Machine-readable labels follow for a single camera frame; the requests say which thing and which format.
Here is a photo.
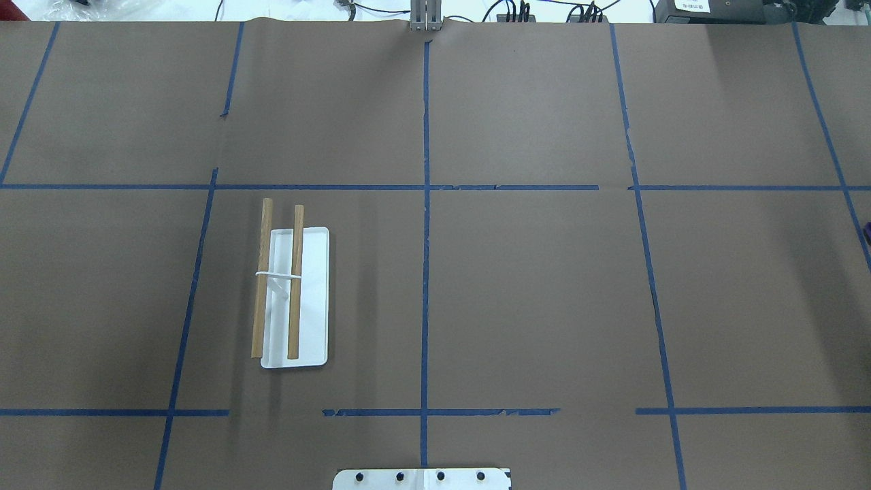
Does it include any black box device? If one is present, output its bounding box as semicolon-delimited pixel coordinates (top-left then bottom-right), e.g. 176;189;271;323
654;1;797;25

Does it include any black red connector block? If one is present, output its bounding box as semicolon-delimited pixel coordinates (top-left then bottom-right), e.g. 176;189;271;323
495;1;536;24
564;3;606;24

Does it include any white wooden towel rack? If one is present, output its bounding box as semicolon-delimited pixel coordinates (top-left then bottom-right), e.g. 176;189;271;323
251;198;331;370

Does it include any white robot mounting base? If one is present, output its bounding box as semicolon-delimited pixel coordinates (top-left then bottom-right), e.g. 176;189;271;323
332;468;512;489

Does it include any aluminium frame post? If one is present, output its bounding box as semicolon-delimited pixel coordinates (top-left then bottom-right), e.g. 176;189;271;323
410;0;444;32

